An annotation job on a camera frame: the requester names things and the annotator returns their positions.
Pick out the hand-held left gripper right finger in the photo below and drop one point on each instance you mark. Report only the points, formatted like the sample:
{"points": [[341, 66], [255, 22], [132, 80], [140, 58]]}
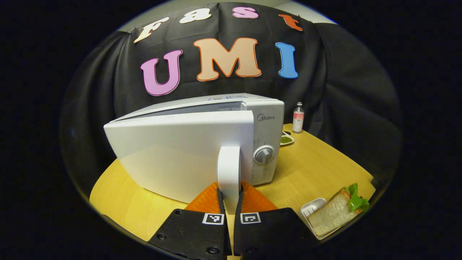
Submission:
{"points": [[270, 231]]}

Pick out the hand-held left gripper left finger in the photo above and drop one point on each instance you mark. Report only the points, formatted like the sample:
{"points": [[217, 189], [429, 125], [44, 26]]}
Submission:
{"points": [[191, 234]]}

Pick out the sandwich with green lettuce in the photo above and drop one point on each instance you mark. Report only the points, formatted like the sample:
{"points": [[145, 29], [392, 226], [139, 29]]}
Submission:
{"points": [[332, 215]]}

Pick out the white microwave oven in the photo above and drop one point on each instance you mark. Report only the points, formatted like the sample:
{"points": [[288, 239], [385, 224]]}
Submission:
{"points": [[173, 155]]}

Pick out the small dish of green food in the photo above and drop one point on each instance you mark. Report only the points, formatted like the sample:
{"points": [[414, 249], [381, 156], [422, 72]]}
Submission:
{"points": [[286, 139]]}

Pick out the white rectangular tray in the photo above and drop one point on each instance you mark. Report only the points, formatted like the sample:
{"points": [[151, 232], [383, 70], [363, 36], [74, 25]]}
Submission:
{"points": [[311, 207]]}

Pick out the small bottle with pink label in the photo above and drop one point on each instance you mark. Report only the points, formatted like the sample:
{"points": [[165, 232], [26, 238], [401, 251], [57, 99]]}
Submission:
{"points": [[298, 121]]}

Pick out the black backdrop cloth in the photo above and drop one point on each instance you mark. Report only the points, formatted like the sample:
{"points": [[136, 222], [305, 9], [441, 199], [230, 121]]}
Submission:
{"points": [[343, 90]]}

